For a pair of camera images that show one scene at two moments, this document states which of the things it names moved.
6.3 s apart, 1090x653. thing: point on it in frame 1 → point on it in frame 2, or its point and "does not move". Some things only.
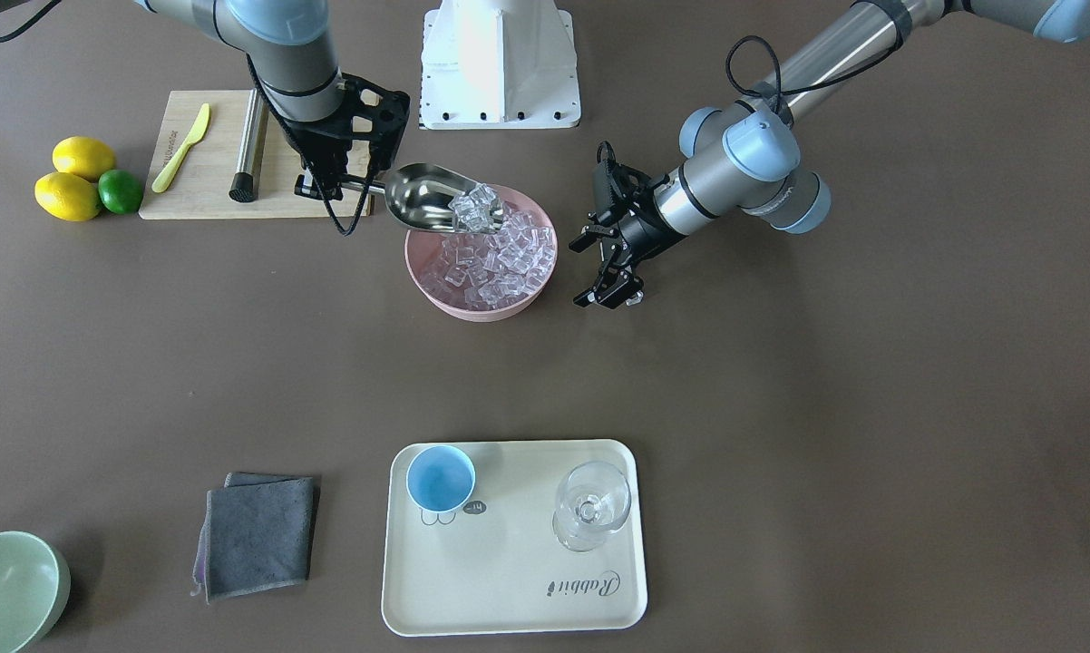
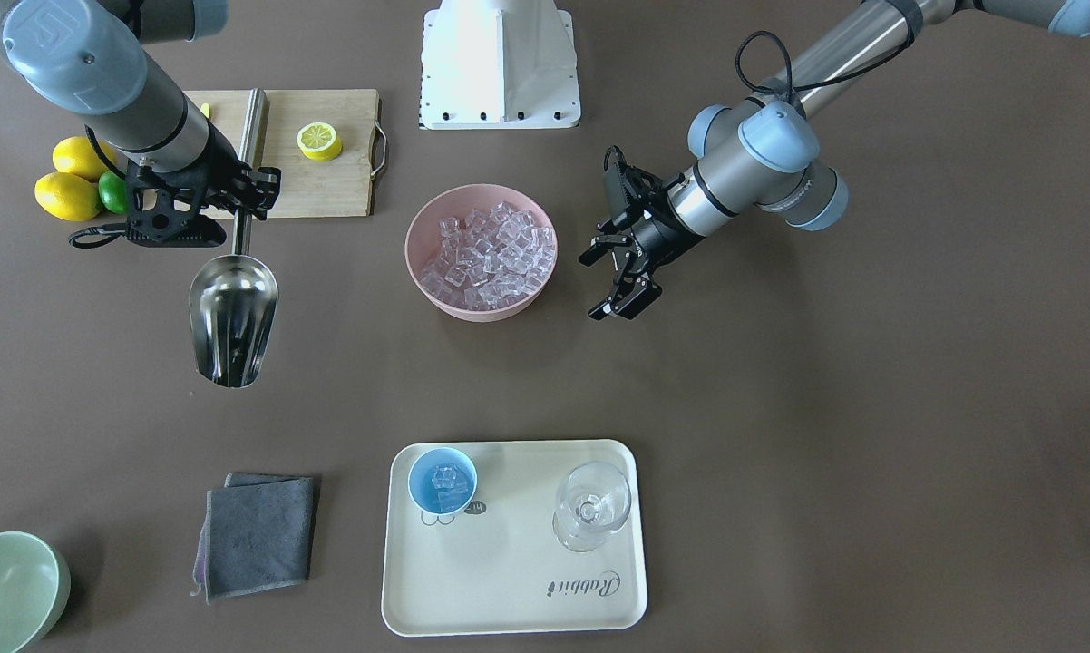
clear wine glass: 592,500 does not move
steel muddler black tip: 244,183 does not move
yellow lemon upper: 82,156 does not move
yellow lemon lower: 67,197 does not move
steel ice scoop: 477,209 → 234,308
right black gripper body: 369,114 → 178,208
